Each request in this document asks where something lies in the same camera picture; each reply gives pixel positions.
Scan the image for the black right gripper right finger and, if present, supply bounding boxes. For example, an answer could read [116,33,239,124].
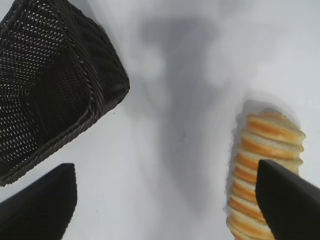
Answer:
[254,159,320,240]

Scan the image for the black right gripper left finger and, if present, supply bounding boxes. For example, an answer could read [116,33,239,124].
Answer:
[0,162,78,240]

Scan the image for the long striped bread loaf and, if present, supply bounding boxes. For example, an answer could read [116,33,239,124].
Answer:
[225,111,307,240]

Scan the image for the dark brown woven basket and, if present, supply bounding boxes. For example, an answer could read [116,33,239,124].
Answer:
[0,0,131,188]

